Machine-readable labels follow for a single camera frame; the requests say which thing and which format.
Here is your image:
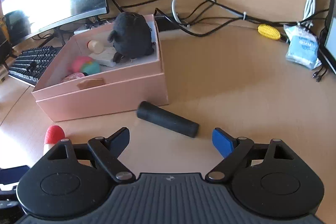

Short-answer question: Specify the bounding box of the red white mushroom toy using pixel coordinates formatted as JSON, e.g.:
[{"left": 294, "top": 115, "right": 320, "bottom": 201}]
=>
[{"left": 43, "top": 125, "right": 66, "bottom": 155}]

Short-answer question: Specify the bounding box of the black foam handle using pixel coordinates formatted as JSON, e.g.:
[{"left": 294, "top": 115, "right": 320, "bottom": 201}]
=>
[{"left": 137, "top": 101, "right": 199, "bottom": 138}]

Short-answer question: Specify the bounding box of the pink green toy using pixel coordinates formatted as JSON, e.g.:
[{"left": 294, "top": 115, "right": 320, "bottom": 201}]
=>
[{"left": 62, "top": 56, "right": 101, "bottom": 83}]

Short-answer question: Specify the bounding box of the small wooden bottle toy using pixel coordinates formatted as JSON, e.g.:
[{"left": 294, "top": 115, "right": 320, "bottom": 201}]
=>
[{"left": 87, "top": 40, "right": 105, "bottom": 54}]

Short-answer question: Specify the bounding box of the black plush toy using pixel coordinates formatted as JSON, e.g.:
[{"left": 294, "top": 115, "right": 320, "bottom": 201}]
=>
[{"left": 108, "top": 12, "right": 154, "bottom": 64}]

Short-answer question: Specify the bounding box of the blue tissue pack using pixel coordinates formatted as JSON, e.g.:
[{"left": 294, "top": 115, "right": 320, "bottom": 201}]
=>
[{"left": 284, "top": 25, "right": 321, "bottom": 70}]

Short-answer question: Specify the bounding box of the yellow corn toy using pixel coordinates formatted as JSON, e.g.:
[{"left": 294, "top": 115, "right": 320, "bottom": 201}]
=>
[{"left": 257, "top": 24, "right": 281, "bottom": 40}]

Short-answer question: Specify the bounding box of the pink cardboard box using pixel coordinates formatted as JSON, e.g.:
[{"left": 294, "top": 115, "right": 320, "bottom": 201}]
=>
[{"left": 32, "top": 15, "right": 169, "bottom": 122}]

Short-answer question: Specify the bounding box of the black keyboard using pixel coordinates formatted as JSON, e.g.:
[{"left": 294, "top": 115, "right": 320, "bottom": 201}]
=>
[{"left": 9, "top": 46, "right": 62, "bottom": 86}]

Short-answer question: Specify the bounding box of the black cable bundle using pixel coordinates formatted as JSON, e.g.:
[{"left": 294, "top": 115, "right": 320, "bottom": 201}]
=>
[{"left": 105, "top": 0, "right": 332, "bottom": 38}]

